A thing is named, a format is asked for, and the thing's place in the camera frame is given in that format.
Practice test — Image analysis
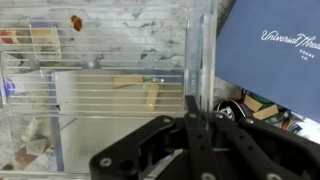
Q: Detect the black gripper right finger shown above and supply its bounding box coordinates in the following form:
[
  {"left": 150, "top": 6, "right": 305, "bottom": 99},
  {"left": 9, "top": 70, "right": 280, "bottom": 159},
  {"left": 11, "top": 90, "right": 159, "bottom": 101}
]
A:
[{"left": 212, "top": 112, "right": 320, "bottom": 180}]

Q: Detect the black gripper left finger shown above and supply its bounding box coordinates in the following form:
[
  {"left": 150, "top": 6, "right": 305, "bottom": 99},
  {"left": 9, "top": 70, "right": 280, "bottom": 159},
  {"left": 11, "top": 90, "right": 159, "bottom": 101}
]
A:
[{"left": 89, "top": 95, "right": 220, "bottom": 180}]

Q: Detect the clear plastic storage container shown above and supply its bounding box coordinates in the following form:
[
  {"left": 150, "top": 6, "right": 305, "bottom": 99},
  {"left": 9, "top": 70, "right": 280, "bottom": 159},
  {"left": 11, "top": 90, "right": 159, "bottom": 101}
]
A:
[{"left": 0, "top": 0, "right": 217, "bottom": 176}]

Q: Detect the blue cardboard box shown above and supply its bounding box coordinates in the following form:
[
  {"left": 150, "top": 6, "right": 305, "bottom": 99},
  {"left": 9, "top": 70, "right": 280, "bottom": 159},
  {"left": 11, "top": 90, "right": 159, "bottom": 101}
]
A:
[{"left": 45, "top": 71, "right": 65, "bottom": 171}]

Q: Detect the white bottle purple cap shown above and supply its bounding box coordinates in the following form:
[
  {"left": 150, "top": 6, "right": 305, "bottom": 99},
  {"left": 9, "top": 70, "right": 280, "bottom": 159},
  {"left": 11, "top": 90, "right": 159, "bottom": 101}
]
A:
[{"left": 29, "top": 16, "right": 62, "bottom": 61}]

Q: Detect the small blue labelled packet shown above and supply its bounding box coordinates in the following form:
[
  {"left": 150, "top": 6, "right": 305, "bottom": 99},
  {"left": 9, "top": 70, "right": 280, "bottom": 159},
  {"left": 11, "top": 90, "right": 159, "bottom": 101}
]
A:
[{"left": 0, "top": 78, "right": 16, "bottom": 96}]

